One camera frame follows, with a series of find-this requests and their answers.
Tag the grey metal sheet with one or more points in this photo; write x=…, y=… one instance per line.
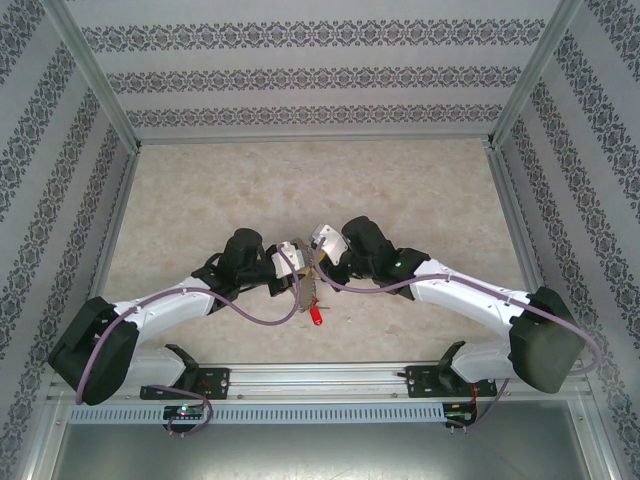
x=320, y=450

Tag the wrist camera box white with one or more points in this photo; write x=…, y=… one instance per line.
x=285, y=262
x=330, y=242

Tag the aluminium floor rail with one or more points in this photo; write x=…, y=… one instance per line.
x=320, y=136
x=511, y=200
x=120, y=210

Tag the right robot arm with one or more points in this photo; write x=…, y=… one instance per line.
x=465, y=300

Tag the keys with red tags bunch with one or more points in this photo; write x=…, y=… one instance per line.
x=315, y=316

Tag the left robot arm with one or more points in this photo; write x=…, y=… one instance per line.
x=165, y=305

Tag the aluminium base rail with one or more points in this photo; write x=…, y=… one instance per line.
x=320, y=380

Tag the aluminium frame post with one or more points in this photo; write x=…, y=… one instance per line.
x=535, y=75
x=90, y=75

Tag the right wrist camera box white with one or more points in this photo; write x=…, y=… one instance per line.
x=330, y=242

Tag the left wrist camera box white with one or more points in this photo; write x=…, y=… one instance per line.
x=285, y=262

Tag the metal oval keyring plate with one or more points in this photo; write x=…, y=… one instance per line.
x=306, y=295

